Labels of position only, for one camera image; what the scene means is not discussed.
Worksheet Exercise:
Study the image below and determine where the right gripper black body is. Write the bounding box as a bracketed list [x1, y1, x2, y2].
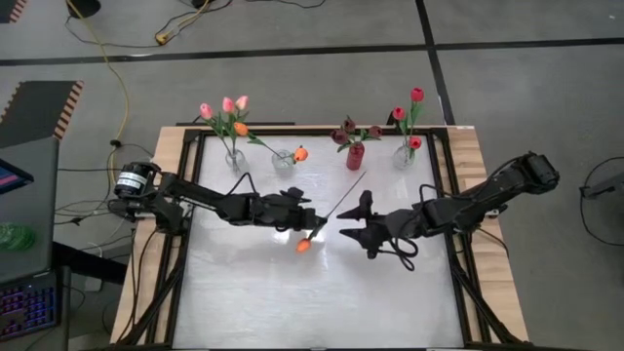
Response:
[361, 189, 433, 259]

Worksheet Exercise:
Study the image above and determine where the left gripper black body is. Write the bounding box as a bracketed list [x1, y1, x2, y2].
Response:
[246, 187, 318, 231]

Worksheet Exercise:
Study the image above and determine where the orange artificial tulip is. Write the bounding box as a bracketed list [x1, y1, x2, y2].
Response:
[294, 170, 368, 254]
[233, 121, 287, 162]
[282, 145, 310, 165]

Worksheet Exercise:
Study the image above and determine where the dark red artificial tulip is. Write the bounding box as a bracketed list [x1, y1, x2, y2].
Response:
[342, 115, 360, 152]
[331, 129, 360, 155]
[353, 125, 384, 152]

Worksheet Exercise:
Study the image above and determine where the pink artificial tulip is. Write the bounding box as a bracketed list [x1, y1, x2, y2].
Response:
[232, 95, 251, 162]
[199, 102, 238, 162]
[221, 97, 240, 162]

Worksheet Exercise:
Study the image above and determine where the clear diamond-cut glass vase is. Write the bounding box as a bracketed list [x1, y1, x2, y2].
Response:
[270, 148, 296, 176]

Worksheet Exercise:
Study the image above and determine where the red glass vase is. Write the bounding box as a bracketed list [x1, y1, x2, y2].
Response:
[345, 141, 367, 173]

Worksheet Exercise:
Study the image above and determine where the clear swirl-pattern glass vase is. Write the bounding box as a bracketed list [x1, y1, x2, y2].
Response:
[224, 147, 252, 176]

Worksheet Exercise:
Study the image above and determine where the clear narrow-neck glass vase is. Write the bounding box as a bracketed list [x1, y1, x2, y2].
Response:
[392, 143, 419, 173]

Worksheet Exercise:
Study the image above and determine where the black flat bar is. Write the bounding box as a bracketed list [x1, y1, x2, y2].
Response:
[175, 121, 297, 128]

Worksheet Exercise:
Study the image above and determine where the black desk foot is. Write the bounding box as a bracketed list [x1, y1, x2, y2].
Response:
[51, 241, 129, 287]

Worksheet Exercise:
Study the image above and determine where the black stand foot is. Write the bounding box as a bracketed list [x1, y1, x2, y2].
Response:
[578, 173, 624, 201]

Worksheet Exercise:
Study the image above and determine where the grey desk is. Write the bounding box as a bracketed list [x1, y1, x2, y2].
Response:
[0, 136, 60, 285]

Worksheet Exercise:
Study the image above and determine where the green plastic container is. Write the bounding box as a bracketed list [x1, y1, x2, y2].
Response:
[0, 221, 39, 253]

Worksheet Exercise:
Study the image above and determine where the large black foam mat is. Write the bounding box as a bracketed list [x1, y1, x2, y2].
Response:
[0, 80, 86, 150]

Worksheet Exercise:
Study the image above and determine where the backlit computer keyboard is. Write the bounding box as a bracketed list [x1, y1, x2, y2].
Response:
[0, 271, 63, 342]

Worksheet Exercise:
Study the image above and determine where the computer monitor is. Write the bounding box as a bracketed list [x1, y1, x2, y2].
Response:
[0, 158, 35, 197]

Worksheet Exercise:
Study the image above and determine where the black round stand base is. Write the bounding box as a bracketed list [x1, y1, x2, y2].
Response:
[66, 0, 102, 20]

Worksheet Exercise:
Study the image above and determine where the small black foam mat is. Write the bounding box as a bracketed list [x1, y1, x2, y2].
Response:
[0, 0, 28, 24]

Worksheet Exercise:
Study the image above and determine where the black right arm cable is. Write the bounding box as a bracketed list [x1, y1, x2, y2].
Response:
[384, 233, 420, 273]

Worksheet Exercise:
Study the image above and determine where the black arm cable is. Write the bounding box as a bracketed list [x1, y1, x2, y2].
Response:
[232, 171, 259, 196]
[384, 233, 420, 273]

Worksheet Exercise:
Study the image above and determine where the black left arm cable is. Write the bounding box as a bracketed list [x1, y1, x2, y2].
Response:
[232, 171, 259, 196]

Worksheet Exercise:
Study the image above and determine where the black looped floor cable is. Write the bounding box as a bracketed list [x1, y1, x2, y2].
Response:
[579, 155, 624, 234]

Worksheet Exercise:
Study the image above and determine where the black power cable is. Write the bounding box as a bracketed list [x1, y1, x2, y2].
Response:
[56, 141, 156, 173]

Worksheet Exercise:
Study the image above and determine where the long yellow cable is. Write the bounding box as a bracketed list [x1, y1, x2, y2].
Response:
[65, 0, 131, 204]

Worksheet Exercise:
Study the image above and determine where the yellow cable with plug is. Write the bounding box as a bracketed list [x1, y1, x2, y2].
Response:
[154, 0, 215, 46]

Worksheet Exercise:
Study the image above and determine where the long black floor cable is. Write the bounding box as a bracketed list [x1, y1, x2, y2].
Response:
[63, 0, 235, 50]

